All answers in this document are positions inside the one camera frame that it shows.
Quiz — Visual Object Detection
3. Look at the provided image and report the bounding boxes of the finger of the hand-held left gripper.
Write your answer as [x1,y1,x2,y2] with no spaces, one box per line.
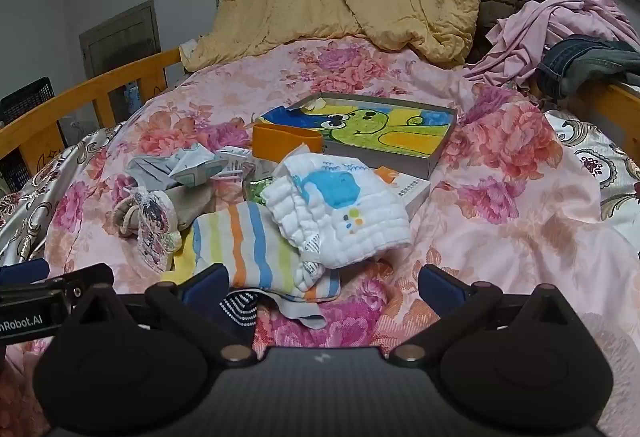
[47,263,116,303]
[0,259,50,287]

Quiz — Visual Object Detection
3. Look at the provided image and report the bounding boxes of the printed cartoon plastic pouch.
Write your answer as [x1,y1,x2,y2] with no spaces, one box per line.
[134,187,184,274]

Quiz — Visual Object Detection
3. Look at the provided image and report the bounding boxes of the grey wall cabinet door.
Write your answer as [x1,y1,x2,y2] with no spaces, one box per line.
[78,0,164,84]

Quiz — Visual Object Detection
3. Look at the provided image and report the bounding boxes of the white crumpled cloth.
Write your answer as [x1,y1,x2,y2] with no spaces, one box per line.
[178,38,202,68]

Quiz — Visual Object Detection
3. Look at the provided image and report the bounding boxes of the floral pink bedsheet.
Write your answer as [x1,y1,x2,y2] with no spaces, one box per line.
[0,36,640,437]

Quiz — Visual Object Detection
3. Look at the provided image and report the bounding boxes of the white teal wrapper packet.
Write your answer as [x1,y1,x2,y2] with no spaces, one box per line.
[170,144,221,188]

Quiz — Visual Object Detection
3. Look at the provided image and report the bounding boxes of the grey face mask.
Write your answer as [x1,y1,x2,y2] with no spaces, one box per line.
[125,147,211,190]

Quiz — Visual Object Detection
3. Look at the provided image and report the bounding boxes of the blue jeans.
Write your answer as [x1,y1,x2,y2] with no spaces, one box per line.
[536,35,640,98]

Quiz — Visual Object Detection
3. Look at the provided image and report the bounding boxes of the small white striped packet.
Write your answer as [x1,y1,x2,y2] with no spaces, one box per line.
[215,145,257,181]

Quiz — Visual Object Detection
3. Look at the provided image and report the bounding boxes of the beige drawstring pouch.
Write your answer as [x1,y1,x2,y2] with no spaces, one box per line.
[112,182,221,238]

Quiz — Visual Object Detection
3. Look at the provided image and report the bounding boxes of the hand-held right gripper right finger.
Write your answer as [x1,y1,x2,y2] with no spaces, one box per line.
[391,264,583,362]

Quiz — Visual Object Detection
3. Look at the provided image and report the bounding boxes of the white gauze cloth whale print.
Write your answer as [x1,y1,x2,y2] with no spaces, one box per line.
[260,152,413,293]

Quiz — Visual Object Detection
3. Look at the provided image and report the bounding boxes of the striped baby garment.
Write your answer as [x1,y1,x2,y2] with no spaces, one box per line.
[160,202,341,303]

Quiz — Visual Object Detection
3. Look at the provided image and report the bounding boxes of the shallow box with dinosaur drawing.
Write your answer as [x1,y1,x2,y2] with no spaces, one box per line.
[257,92,458,180]

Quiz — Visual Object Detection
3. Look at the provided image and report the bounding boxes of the glass jar green contents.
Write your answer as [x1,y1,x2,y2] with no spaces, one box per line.
[242,162,282,204]

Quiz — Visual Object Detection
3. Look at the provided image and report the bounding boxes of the navy striped sock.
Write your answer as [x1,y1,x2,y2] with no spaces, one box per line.
[220,292,262,334]

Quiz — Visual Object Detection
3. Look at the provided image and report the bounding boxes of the pale pink fleece garment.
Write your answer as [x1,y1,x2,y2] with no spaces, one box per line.
[567,311,640,437]

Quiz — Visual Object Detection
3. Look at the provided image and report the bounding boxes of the orange ribbed holder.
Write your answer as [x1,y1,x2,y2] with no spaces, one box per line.
[251,122,325,164]

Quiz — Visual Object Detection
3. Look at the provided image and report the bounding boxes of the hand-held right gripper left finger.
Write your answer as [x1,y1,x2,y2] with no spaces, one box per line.
[65,263,255,363]

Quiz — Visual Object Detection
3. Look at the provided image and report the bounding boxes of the white orange carton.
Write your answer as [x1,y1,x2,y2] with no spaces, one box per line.
[375,165,432,214]

